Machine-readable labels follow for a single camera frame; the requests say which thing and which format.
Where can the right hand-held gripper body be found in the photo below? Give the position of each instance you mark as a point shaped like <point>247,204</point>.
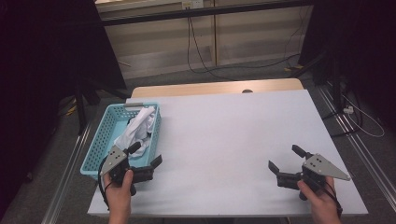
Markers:
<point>320,166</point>

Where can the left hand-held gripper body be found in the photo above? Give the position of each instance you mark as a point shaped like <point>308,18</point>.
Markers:
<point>115,158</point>

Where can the light blue plastic basket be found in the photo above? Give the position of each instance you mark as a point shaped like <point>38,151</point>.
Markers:
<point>102,146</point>

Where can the white shorts with black waistband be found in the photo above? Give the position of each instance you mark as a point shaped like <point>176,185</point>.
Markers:
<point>137,130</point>

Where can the person's right hand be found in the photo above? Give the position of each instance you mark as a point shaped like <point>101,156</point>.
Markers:
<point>323,207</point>

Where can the person's left hand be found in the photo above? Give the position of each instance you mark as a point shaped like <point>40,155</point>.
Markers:
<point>120,199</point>

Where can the black metal stand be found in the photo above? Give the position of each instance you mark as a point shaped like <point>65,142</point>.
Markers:
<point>336,87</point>
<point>81,112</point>

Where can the white table mat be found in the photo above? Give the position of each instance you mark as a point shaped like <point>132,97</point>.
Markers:
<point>205,202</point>

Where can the white power adapter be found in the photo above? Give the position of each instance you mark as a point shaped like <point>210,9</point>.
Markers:
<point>348,109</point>

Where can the yellow floor tape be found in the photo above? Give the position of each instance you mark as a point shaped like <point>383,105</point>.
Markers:
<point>294,67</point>
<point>71,109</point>

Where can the dark round table grommet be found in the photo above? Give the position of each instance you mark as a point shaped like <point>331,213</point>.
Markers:
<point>247,91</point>

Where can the wooden table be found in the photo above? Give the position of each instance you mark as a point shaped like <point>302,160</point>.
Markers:
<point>202,88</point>

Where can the black curtain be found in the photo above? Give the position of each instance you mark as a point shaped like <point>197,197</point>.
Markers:
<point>367,46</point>
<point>37,62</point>

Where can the black horizontal metal bar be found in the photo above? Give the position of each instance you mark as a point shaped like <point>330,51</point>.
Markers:
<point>199,12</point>

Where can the aluminium floor rail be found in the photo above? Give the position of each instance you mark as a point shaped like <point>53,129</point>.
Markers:
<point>65,183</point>
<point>367,155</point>

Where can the white wall socket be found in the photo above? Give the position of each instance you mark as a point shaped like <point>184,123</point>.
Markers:
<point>193,3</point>

